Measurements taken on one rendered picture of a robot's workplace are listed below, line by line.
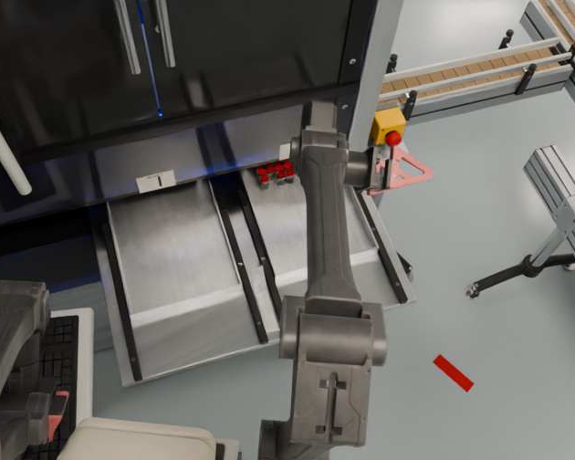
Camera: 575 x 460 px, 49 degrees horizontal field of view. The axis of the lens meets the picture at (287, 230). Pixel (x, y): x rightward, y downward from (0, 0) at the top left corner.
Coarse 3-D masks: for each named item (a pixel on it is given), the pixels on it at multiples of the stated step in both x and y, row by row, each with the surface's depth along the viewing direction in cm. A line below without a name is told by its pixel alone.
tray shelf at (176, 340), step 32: (224, 192) 162; (96, 224) 156; (256, 256) 153; (288, 288) 150; (384, 288) 151; (160, 320) 144; (192, 320) 145; (224, 320) 145; (160, 352) 141; (192, 352) 141; (224, 352) 141; (128, 384) 137
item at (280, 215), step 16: (240, 176) 162; (256, 192) 162; (272, 192) 162; (288, 192) 162; (304, 192) 163; (352, 192) 160; (256, 208) 160; (272, 208) 160; (288, 208) 160; (304, 208) 160; (352, 208) 161; (256, 224) 155; (272, 224) 158; (288, 224) 158; (304, 224) 158; (352, 224) 159; (368, 224) 155; (272, 240) 155; (288, 240) 156; (304, 240) 156; (352, 240) 156; (368, 240) 157; (272, 256) 153; (288, 256) 153; (304, 256) 154; (352, 256) 152; (272, 272) 151; (288, 272) 148; (304, 272) 151
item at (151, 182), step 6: (156, 174) 143; (162, 174) 144; (168, 174) 145; (138, 180) 143; (144, 180) 144; (150, 180) 144; (156, 180) 145; (162, 180) 146; (168, 180) 147; (174, 180) 147; (138, 186) 145; (144, 186) 146; (150, 186) 146; (156, 186) 147; (162, 186) 148; (168, 186) 149; (144, 192) 148
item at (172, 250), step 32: (160, 192) 161; (192, 192) 161; (128, 224) 156; (160, 224) 156; (192, 224) 157; (128, 256) 151; (160, 256) 152; (192, 256) 152; (224, 256) 153; (128, 288) 147; (160, 288) 148; (192, 288) 148; (224, 288) 145
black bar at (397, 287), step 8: (360, 200) 160; (368, 216) 158; (376, 232) 156; (376, 240) 155; (384, 248) 154; (384, 256) 153; (384, 264) 152; (392, 272) 151; (392, 280) 150; (400, 288) 149; (400, 296) 148; (400, 304) 149
